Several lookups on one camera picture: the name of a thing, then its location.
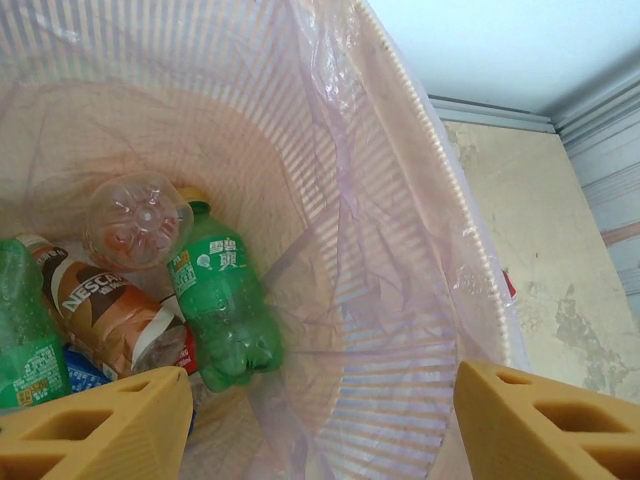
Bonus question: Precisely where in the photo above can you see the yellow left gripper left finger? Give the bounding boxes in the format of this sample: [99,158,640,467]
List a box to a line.
[0,366,194,480]

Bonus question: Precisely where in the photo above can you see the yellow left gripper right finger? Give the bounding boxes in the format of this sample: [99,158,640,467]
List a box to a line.
[452,359,640,480]

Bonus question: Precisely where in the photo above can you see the blue label blue cap bottle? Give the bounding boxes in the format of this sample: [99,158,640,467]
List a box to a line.
[62,346,121,399]

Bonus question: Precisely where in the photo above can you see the red label clear bottle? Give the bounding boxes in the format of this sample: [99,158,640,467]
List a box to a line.
[177,322,202,377]

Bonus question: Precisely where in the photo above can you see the brown coffee drink bottle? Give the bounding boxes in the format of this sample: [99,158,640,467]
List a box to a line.
[14,233,190,384]

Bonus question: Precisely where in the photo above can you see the green bottle yellow cap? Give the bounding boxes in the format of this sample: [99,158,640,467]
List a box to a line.
[0,238,74,410]
[166,186,284,392]

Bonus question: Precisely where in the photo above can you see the orange label orange cap bottle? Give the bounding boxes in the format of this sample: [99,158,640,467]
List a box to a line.
[83,171,195,272]

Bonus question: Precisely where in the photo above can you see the pink waste basket with liner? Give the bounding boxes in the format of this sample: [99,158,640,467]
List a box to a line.
[0,0,531,480]

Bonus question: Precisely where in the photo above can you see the aluminium frame rail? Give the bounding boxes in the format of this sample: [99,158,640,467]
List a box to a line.
[427,93,559,135]
[552,64,640,166]

